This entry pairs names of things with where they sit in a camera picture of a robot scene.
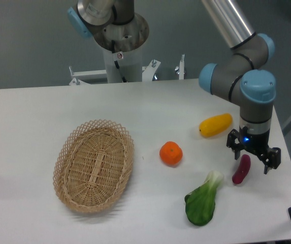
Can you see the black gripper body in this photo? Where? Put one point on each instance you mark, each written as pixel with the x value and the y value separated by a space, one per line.
pixel 254 137

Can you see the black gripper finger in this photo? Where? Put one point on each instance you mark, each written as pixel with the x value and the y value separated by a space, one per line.
pixel 234 142
pixel 271 158

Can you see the purple sweet potato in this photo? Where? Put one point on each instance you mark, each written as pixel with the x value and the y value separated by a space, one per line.
pixel 242 170

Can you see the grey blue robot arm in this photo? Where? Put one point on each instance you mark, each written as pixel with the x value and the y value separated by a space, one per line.
pixel 121 33

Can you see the yellow mango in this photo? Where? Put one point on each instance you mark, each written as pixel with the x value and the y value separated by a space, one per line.
pixel 215 125

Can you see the orange tangerine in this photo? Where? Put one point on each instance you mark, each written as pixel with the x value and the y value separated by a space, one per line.
pixel 170 153

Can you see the green bok choy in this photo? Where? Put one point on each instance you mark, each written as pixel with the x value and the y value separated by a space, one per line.
pixel 200 203

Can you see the woven wicker basket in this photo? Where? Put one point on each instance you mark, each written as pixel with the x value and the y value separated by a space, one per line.
pixel 94 166

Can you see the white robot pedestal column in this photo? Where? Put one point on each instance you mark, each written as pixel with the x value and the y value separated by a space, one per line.
pixel 123 66

